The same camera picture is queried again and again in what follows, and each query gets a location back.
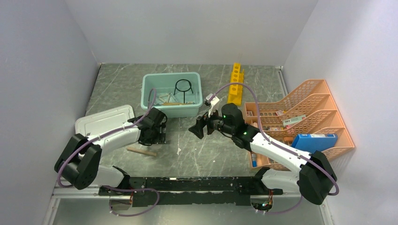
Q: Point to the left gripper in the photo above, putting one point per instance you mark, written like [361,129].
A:
[160,138]

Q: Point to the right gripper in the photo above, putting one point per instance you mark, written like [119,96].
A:
[197,129]

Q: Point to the mint green plastic bin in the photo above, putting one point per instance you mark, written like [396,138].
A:
[168,80]

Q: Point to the black wire ring stand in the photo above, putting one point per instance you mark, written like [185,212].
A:
[183,86]

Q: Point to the yellow test tube rack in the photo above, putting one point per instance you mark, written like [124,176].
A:
[235,90]

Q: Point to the amber rubber tubing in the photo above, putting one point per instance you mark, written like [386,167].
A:
[151,95]

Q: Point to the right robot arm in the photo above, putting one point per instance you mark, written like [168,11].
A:
[310,174]

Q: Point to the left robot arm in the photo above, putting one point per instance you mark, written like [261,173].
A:
[79,163]

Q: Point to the wooden dowel rod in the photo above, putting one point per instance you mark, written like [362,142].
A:
[141,151]

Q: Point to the white plastic bin lid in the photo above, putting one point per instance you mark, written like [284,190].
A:
[102,122]

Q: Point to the orange mesh file organizer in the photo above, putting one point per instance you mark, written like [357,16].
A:
[308,109]

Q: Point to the blue binder folder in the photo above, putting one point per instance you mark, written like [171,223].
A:
[314,142]

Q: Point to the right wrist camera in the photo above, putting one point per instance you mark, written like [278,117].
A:
[212,101]

